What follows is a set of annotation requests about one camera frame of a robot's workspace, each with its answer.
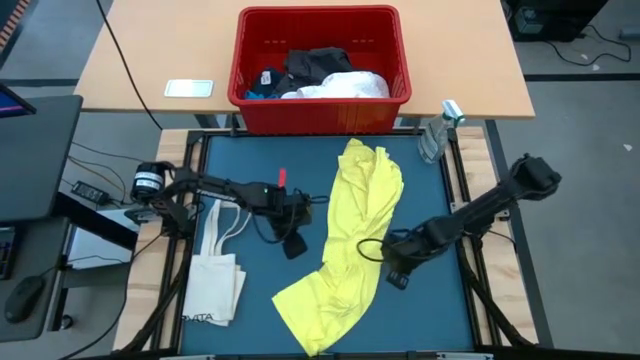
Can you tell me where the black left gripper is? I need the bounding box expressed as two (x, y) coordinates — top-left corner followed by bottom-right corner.
(269, 189), (315, 261)

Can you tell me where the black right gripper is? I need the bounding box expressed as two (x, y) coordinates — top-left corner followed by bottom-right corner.
(382, 224), (435, 291)

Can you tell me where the yellow shirt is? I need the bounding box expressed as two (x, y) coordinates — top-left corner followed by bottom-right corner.
(271, 137), (405, 358)

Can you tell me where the white lace garment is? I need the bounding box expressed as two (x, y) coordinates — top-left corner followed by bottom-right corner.
(280, 70), (391, 100)

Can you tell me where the dark grey garment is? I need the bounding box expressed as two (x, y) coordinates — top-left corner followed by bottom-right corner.
(273, 47), (356, 97)

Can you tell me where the red plastic laundry basket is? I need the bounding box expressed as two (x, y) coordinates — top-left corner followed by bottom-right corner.
(227, 4), (413, 136)

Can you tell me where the cream canvas tote bag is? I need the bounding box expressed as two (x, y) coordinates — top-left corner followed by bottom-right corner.
(181, 198), (253, 329)

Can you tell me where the blue table mat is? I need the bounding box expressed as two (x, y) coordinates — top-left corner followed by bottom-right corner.
(179, 134), (475, 354)

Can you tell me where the clear plastic spray bottle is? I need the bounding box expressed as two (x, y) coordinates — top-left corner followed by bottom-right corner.
(417, 99), (466, 165)

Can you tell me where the navy garment with white tag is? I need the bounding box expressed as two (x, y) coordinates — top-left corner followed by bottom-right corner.
(243, 67), (287, 100)

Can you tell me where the white card on desk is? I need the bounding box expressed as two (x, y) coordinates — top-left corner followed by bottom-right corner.
(163, 78), (215, 99)

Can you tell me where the white flat panel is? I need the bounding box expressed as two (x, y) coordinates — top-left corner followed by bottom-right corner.
(66, 207), (142, 271)

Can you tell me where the black power adapter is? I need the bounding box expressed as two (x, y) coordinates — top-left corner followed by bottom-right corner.
(71, 180), (110, 206)

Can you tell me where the light wooden desk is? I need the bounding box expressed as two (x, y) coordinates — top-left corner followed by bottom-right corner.
(73, 0), (536, 121)

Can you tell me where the black side desk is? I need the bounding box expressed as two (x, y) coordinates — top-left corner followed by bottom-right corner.
(0, 217), (71, 344)

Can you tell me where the black computer monitor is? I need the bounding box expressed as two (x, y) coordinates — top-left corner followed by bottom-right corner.
(0, 82), (85, 225)

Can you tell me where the black computer mouse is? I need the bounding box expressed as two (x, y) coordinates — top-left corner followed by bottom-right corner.
(3, 275), (47, 324)

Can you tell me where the black keyboard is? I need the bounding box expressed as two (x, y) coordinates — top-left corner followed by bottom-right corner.
(0, 227), (19, 281)

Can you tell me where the black computer tower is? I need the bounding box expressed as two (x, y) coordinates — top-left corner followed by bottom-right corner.
(504, 0), (610, 44)

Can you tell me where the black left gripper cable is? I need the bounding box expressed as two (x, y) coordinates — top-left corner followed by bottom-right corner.
(248, 194), (331, 246)

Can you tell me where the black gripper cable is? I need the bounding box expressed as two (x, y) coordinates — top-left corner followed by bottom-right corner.
(248, 194), (331, 246)
(355, 236), (397, 264)

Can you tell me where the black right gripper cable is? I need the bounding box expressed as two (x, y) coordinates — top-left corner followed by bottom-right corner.
(355, 236), (397, 264)

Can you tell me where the black aluminium table frame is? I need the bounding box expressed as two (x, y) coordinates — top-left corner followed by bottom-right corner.
(113, 127), (539, 360)

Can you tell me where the long black desk cable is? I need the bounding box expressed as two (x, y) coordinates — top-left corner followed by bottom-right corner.
(94, 0), (164, 131)

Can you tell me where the black floor cable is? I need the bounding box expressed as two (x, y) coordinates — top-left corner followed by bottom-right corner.
(542, 24), (632, 68)

